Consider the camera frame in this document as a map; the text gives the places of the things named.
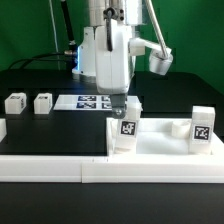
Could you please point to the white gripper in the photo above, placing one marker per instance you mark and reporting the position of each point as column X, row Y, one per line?
column 114, row 68

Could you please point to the white square tabletop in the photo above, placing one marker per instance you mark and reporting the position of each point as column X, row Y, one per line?
column 161, row 136

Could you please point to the white sheet with markers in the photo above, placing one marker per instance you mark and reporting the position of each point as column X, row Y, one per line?
column 83, row 102

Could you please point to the white left fence bar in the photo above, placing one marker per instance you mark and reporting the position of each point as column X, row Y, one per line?
column 3, row 129

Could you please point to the white fence bar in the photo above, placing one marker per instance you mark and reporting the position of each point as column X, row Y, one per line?
column 168, row 169
column 3, row 129

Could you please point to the white front fence bar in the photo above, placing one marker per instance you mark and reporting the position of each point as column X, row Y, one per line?
column 168, row 169

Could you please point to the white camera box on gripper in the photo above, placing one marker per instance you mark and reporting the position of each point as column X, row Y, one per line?
column 160, row 58

